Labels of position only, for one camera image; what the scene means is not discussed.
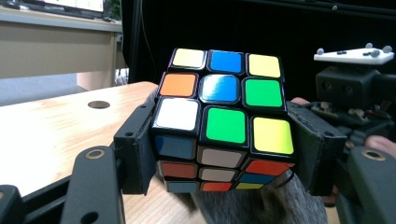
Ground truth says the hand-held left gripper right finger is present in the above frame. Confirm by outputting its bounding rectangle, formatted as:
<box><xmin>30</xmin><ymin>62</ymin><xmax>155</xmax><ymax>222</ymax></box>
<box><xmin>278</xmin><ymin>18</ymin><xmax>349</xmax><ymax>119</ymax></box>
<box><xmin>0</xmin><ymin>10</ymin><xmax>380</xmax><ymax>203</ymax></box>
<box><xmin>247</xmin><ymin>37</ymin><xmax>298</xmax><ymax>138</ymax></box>
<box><xmin>286</xmin><ymin>101</ymin><xmax>348</xmax><ymax>197</ymax></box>

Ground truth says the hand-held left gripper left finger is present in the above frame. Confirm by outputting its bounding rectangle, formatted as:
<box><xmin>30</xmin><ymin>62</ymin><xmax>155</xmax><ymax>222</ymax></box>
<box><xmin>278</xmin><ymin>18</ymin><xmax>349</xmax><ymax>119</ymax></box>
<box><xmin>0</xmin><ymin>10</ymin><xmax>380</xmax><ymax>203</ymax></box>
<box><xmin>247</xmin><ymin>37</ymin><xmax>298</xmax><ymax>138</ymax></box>
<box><xmin>112</xmin><ymin>98</ymin><xmax>158</xmax><ymax>196</ymax></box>

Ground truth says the grey cloth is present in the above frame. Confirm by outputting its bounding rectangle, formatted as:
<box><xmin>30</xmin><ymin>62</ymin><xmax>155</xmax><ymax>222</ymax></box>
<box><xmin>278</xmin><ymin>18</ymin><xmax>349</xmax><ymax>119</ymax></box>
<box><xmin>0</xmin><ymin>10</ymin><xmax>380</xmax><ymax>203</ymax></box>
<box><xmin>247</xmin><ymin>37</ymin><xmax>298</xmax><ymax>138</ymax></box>
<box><xmin>181</xmin><ymin>177</ymin><xmax>329</xmax><ymax>224</ymax></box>

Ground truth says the multicoloured puzzle cube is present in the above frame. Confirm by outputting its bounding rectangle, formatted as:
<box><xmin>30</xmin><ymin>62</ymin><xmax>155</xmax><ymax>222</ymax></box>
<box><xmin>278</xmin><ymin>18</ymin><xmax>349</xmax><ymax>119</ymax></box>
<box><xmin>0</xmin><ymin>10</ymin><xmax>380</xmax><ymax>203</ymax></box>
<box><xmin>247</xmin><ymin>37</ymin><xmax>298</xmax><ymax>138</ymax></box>
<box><xmin>150</xmin><ymin>47</ymin><xmax>297</xmax><ymax>194</ymax></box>

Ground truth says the dark round table grommet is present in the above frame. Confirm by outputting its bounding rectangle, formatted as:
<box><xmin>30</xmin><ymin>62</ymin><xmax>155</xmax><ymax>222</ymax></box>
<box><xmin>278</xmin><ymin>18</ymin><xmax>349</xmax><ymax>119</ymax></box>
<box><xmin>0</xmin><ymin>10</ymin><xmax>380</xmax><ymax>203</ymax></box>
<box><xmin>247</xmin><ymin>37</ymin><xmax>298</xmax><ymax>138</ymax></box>
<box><xmin>87</xmin><ymin>100</ymin><xmax>111</xmax><ymax>110</ymax></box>

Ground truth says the black metal stand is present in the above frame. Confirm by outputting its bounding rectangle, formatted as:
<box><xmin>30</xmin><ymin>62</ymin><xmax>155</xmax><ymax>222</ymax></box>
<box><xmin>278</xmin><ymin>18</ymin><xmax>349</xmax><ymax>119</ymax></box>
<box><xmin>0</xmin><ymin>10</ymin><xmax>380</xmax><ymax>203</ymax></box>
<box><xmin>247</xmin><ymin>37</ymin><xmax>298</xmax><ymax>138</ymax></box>
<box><xmin>128</xmin><ymin>0</ymin><xmax>145</xmax><ymax>84</ymax></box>

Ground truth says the light wooden desk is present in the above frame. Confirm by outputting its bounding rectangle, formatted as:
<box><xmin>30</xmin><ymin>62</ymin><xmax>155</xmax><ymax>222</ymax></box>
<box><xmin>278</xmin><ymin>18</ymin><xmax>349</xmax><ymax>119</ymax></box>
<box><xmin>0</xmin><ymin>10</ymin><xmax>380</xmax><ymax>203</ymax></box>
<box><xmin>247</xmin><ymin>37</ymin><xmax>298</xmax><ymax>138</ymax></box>
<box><xmin>0</xmin><ymin>5</ymin><xmax>125</xmax><ymax>91</ymax></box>

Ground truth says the dark curtain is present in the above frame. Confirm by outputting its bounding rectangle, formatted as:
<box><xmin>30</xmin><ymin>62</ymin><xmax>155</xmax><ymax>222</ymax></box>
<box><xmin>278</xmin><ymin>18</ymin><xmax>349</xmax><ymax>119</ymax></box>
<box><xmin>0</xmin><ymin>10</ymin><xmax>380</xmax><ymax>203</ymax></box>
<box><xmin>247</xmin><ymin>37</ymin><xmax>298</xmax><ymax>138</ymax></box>
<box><xmin>120</xmin><ymin>0</ymin><xmax>396</xmax><ymax>104</ymax></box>

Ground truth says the computer monitor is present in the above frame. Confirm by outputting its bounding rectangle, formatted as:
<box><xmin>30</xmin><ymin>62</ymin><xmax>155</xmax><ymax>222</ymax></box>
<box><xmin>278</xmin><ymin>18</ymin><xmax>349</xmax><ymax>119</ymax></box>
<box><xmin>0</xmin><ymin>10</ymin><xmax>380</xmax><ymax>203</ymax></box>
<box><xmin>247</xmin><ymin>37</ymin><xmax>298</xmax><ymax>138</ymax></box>
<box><xmin>18</xmin><ymin>0</ymin><xmax>106</xmax><ymax>20</ymax></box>

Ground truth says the black metal rail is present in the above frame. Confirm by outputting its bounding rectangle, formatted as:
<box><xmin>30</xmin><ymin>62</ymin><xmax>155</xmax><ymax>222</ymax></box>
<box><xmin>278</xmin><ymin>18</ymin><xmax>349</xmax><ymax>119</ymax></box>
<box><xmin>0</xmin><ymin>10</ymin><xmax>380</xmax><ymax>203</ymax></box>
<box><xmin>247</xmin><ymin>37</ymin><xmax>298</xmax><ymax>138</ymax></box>
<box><xmin>248</xmin><ymin>0</ymin><xmax>396</xmax><ymax>17</ymax></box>

